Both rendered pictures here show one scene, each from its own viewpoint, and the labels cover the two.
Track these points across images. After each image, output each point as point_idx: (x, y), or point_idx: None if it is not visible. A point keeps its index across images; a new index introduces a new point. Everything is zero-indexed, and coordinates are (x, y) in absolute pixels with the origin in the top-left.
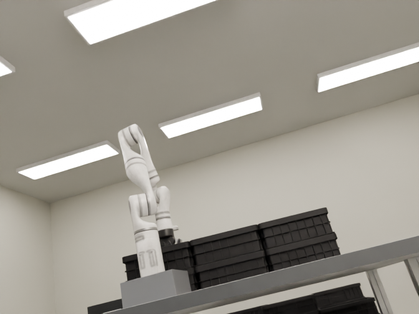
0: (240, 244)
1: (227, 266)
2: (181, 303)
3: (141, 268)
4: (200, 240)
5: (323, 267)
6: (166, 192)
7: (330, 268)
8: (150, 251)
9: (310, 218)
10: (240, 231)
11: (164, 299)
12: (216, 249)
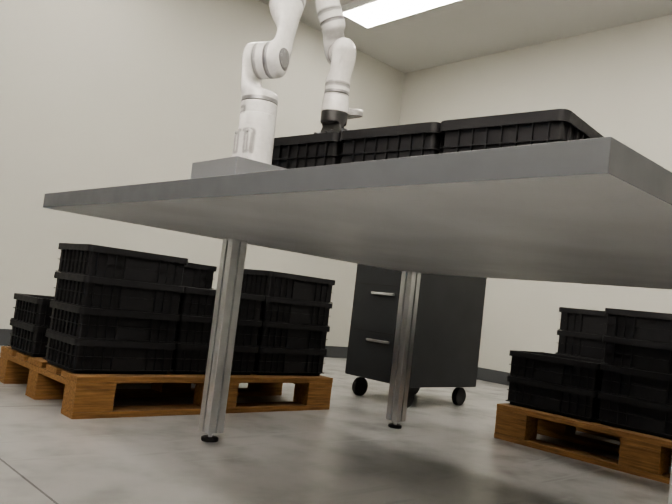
0: (405, 152)
1: None
2: (178, 191)
3: (233, 151)
4: (352, 133)
5: (310, 179)
6: (345, 49)
7: (317, 183)
8: (246, 130)
9: (529, 126)
10: (409, 130)
11: (167, 182)
12: (370, 153)
